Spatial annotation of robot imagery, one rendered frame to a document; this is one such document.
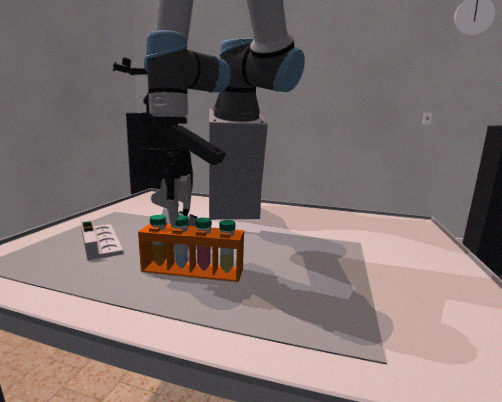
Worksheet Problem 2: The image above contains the orange test tube rack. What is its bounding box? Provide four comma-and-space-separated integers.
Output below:
138, 222, 244, 282

